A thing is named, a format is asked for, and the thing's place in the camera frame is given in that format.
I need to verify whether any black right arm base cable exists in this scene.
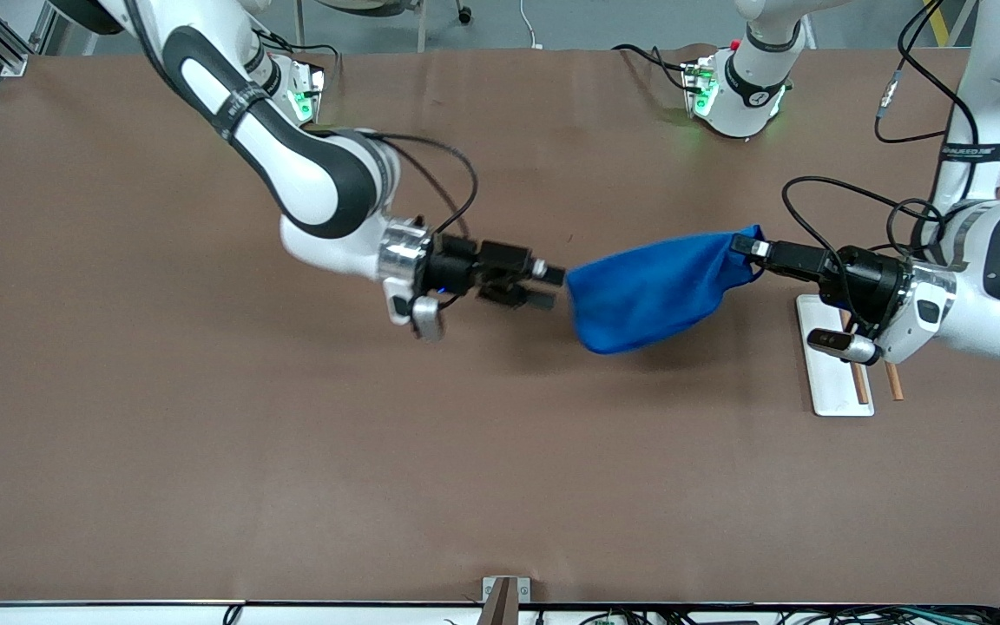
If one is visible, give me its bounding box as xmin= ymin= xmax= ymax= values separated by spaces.
xmin=257 ymin=30 xmax=343 ymax=63

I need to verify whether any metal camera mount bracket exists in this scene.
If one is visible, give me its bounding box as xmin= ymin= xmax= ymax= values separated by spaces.
xmin=481 ymin=576 xmax=532 ymax=625

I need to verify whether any black arm gripper cable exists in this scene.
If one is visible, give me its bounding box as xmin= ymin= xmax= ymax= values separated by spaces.
xmin=370 ymin=132 xmax=479 ymax=240
xmin=782 ymin=176 xmax=948 ymax=261

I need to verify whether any black right arm gripper cable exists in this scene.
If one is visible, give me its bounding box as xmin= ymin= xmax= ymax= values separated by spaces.
xmin=370 ymin=132 xmax=479 ymax=240

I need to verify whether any black left arm gripper cable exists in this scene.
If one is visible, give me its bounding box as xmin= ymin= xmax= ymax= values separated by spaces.
xmin=782 ymin=176 xmax=948 ymax=261

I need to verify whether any black arm base cable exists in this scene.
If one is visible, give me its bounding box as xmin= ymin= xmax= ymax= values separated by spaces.
xmin=611 ymin=43 xmax=692 ymax=92
xmin=257 ymin=30 xmax=343 ymax=63

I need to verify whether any white rack base plate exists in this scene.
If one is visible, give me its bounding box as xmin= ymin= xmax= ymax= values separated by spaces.
xmin=795 ymin=293 xmax=876 ymax=418

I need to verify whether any cable bundle under table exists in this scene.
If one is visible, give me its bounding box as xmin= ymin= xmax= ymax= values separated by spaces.
xmin=847 ymin=605 xmax=1000 ymax=625

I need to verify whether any blue microfibre towel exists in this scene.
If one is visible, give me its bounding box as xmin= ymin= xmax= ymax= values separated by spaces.
xmin=565 ymin=225 xmax=766 ymax=355

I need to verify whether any black left arm base cable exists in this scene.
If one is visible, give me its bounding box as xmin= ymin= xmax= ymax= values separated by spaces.
xmin=611 ymin=43 xmax=692 ymax=92

